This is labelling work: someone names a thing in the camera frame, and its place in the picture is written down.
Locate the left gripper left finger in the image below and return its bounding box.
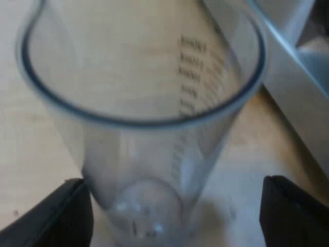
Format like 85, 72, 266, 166
0, 178, 95, 247

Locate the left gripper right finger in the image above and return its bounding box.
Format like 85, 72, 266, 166
259, 175, 329, 247

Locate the steel espresso machine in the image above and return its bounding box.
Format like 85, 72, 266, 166
200, 0, 329, 168

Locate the clear measuring glass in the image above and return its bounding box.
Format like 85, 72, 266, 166
15, 0, 268, 247

